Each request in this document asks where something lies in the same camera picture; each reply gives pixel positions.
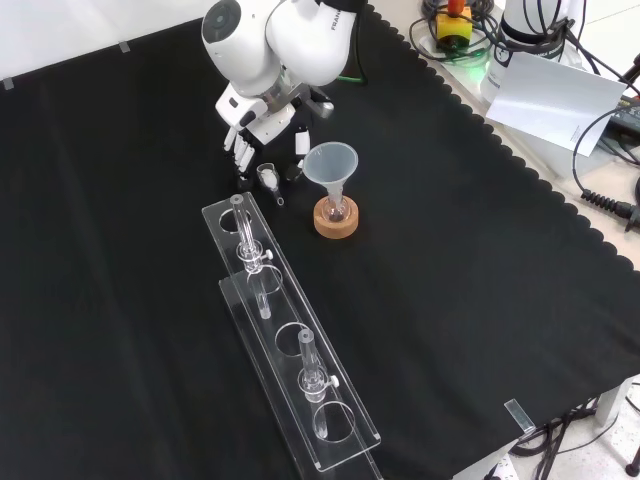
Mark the black bench cloth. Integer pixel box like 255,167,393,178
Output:
0,3,640,480

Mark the cork ring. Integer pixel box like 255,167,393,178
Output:
312,195,361,241

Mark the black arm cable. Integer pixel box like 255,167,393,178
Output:
349,7,371,84

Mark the green cable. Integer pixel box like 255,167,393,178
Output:
335,59,370,86

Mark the clear tape strip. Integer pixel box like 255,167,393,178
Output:
503,398,536,433

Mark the black ribbed-end cable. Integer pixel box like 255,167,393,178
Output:
571,105,640,233

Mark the black electronic box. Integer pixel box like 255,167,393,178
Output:
602,93,640,167

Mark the black cable bundle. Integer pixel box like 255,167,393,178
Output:
508,396,602,458

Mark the clear round-bottom flask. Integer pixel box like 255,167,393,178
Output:
322,192,352,224

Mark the translucent plastic funnel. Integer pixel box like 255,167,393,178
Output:
302,142,360,202

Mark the clear acrylic funnel stand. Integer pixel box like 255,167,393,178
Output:
200,192,384,480

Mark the yellow stop button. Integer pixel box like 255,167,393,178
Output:
434,0,474,52

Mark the white table leg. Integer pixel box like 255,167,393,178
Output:
593,376,635,427

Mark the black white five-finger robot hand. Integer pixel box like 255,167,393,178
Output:
215,83,314,186

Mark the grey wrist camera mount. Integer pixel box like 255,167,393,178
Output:
301,87,337,121

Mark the pale board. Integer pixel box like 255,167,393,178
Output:
484,51,629,152

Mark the clear glass weighing funnel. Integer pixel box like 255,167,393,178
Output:
255,162,287,208

